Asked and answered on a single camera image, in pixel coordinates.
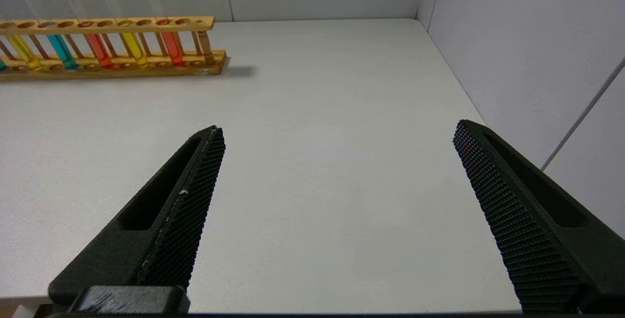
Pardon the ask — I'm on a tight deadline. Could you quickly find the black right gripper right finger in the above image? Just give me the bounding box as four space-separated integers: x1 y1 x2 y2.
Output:
453 119 625 315

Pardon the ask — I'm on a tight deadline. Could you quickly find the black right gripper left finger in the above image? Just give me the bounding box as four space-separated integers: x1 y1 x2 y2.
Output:
48 125 227 315

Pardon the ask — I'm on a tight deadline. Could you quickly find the yellow pigment glass test tube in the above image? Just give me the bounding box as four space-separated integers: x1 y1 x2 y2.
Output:
0 0 43 72
93 0 148 69

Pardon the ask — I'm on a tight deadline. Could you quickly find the red pigment glass test tube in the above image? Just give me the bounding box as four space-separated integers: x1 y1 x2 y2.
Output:
51 0 114 70
137 0 186 68

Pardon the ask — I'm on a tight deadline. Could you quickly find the wooden test tube rack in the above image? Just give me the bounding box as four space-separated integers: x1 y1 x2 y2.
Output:
0 15 228 82

